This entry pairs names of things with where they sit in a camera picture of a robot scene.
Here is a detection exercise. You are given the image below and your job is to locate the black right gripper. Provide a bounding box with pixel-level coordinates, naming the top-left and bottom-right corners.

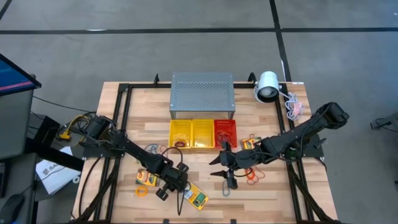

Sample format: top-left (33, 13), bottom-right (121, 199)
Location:
top-left (208, 141), bottom-right (249, 179)

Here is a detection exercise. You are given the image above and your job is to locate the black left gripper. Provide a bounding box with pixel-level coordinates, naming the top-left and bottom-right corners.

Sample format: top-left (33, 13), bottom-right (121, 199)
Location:
top-left (163, 162), bottom-right (190, 193)

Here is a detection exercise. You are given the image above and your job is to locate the yellow Crayola crayon box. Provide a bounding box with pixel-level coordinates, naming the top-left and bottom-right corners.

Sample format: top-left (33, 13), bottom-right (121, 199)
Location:
top-left (180, 183), bottom-right (210, 212)
top-left (241, 136), bottom-right (264, 150)
top-left (135, 168), bottom-right (163, 188)

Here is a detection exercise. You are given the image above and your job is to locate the blue rubber band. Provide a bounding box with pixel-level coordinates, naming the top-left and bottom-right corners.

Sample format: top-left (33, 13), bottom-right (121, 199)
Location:
top-left (221, 180), bottom-right (231, 198)

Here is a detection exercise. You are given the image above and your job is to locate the yellow plastic slotted basket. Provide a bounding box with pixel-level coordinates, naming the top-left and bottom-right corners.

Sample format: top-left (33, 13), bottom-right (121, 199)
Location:
top-left (168, 119), bottom-right (193, 149)
top-left (192, 119), bottom-right (216, 149)

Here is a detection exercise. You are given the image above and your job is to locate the red plastic slotted basket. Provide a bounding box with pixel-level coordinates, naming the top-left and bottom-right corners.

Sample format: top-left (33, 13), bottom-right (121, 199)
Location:
top-left (213, 119), bottom-right (238, 149)

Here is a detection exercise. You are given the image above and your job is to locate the grey perforated metal riser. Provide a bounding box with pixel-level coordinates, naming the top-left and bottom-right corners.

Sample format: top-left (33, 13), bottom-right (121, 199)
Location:
top-left (169, 72), bottom-right (236, 121)

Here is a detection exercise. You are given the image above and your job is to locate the white spot lamp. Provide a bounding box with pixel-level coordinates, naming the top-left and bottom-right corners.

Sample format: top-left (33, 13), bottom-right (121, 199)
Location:
top-left (252, 70), bottom-right (281, 105)

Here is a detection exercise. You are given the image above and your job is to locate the white paper sheet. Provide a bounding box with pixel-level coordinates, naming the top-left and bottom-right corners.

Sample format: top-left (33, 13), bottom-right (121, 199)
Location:
top-left (35, 146), bottom-right (83, 195)

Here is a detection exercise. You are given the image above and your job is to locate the black floor stand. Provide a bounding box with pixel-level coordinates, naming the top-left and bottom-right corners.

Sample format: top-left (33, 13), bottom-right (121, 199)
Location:
top-left (24, 113), bottom-right (85, 172)

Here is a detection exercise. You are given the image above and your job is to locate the black computer mouse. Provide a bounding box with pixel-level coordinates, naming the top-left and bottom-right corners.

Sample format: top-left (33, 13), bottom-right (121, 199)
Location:
top-left (0, 193), bottom-right (26, 224)

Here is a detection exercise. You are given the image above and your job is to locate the grey chair base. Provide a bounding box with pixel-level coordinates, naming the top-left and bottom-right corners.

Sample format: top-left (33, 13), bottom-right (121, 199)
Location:
top-left (369, 112), bottom-right (398, 134)

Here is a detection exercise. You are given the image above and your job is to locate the grey metal cabinet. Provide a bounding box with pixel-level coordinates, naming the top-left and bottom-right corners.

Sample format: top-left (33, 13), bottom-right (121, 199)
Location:
top-left (0, 88), bottom-right (35, 160)

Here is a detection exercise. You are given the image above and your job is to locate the computer monitor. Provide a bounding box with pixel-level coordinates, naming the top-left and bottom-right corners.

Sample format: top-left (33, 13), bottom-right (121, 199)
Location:
top-left (0, 53), bottom-right (42, 97)

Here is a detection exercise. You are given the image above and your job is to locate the black left camera cable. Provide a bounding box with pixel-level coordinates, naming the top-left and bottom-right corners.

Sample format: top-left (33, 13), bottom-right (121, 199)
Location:
top-left (160, 146), bottom-right (185, 217)

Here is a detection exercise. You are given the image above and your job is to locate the black camera cable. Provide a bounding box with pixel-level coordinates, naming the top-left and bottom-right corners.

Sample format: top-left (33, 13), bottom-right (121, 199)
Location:
top-left (160, 146), bottom-right (185, 217)
top-left (233, 167), bottom-right (254, 179)

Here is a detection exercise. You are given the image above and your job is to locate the black right camera cable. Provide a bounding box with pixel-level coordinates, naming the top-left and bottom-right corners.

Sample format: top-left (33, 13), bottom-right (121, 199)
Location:
top-left (233, 167), bottom-right (254, 179)

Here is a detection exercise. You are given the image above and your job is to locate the white pink cable bundle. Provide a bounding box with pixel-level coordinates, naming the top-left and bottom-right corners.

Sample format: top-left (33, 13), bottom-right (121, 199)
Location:
top-left (281, 91), bottom-right (305, 122)

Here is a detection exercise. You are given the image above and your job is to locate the yellow cable with plug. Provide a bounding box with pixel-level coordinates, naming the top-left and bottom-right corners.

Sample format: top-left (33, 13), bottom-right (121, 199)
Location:
top-left (57, 114), bottom-right (88, 142)

